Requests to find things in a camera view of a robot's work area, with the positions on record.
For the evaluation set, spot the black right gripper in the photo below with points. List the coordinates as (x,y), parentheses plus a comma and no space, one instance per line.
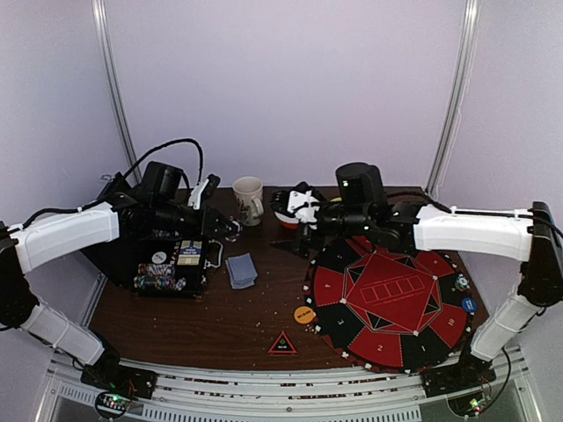
(303,229)

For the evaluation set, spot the black poker chip case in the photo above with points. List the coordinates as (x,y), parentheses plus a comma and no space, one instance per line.
(120,263)

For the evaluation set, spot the blue texas holdem card box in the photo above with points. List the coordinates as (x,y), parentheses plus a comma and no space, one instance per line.
(189,253)

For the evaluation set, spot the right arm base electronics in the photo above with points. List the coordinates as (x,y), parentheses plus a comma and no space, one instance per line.
(465,383)

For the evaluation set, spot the blue grey cloth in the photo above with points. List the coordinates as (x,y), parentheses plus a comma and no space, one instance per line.
(242,271)

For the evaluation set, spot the white dealer button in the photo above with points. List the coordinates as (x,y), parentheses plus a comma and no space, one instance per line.
(159,257)

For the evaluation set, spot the blue small blind button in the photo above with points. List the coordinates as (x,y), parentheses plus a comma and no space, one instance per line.
(469,305)

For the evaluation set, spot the aluminium front table rail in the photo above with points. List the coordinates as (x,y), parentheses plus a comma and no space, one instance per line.
(334,394)

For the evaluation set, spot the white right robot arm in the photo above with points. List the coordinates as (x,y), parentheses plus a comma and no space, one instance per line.
(527,240)

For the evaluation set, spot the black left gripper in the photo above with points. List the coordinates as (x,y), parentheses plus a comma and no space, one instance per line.
(206,224)

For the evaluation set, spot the aluminium frame post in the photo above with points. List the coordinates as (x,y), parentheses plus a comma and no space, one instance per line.
(461,80)
(117,104)

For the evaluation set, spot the red black poker mat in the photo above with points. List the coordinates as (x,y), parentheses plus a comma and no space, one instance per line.
(387,311)

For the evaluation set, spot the right aluminium frame post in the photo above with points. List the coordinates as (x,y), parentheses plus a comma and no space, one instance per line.
(461,80)

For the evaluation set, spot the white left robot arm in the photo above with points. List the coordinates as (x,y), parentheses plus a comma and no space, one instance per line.
(109,231)

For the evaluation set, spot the black red triangular all-in marker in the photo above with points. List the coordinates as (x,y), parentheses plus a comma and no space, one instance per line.
(282,346)

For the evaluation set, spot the poker chip stack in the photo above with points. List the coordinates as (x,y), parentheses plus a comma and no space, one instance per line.
(235,231)
(462,283)

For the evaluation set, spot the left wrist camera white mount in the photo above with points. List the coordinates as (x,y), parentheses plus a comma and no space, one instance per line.
(203,191)

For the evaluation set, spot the front poker chip stacks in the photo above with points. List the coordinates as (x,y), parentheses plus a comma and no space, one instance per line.
(158,277)

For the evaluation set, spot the orange big blind button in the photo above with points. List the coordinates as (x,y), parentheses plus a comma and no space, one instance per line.
(304,315)

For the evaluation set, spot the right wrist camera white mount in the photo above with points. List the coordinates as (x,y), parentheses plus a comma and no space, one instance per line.
(301,202)

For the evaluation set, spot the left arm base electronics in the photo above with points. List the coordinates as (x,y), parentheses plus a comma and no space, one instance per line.
(120,391)

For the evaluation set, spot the white orange bowl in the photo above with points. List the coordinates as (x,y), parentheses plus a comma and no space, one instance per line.
(286,222)

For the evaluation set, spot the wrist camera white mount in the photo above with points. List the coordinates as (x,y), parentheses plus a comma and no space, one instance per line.
(203,191)
(301,202)

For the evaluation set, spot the left aluminium frame post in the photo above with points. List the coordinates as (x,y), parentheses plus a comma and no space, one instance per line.
(117,104)

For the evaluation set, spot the ceramic coral pattern mug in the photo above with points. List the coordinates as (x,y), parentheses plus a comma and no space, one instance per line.
(248,192)

